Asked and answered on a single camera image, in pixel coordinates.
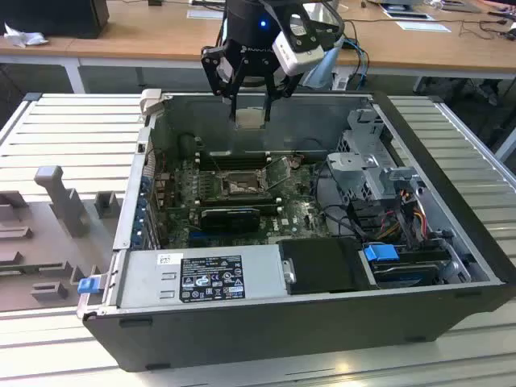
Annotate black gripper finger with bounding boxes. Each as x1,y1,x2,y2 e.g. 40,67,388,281
263,66,302,123
200,44,245,123

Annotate silver square CPU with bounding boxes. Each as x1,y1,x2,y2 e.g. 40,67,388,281
235,107,268,131

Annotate CPU socket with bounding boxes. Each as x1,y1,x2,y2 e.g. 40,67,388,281
217,169,270,199

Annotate white paper sheet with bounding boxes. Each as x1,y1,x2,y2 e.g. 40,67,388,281
381,10,435,22
396,20,452,34
186,8,226,20

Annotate wooden desk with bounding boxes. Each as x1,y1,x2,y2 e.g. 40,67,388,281
0,0,516,80

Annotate grey metal drive cage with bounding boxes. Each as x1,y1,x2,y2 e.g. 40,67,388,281
325,107,427,202

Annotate green motherboard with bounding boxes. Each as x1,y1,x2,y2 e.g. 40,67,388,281
160,156,336,249

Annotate black graphics card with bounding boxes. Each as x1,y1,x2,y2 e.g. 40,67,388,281
199,206,261,235

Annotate black box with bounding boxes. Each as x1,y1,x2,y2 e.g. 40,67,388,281
0,0,110,40

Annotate white crumpled paper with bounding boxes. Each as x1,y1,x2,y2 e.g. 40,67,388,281
2,21,50,49

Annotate blue disk carrier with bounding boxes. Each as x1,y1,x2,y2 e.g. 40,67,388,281
362,243,401,268

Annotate grey power supply unit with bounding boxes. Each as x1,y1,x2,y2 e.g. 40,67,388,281
119,244,290,310

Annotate hard disk drive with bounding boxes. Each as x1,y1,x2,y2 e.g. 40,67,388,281
372,261,441,289

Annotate grey parts rack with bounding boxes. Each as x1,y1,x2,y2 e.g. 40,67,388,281
0,164,124,314

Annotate black open PC case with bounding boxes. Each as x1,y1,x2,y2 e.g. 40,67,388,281
76,89,516,374

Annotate blue case latch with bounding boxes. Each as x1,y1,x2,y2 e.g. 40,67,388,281
77,277,100,295

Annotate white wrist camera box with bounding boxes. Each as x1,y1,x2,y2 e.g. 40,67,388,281
272,31,326,77

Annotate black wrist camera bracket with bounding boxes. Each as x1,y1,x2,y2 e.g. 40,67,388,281
281,0,345,53

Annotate grey case release handle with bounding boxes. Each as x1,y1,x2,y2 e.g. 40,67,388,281
139,89,164,119

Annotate yellow red power wires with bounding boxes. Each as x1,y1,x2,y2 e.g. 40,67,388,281
378,200,429,239

